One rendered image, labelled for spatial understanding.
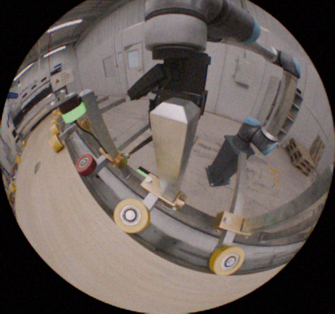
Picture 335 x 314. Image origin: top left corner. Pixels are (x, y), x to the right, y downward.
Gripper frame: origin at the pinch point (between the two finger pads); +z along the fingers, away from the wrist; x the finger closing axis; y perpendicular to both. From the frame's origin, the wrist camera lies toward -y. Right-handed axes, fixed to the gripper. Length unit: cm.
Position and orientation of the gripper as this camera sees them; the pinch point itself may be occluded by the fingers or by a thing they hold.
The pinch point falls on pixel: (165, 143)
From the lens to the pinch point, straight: 25.4
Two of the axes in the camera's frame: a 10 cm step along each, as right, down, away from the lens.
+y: 8.5, 3.7, -3.7
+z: 0.0, 7.0, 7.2
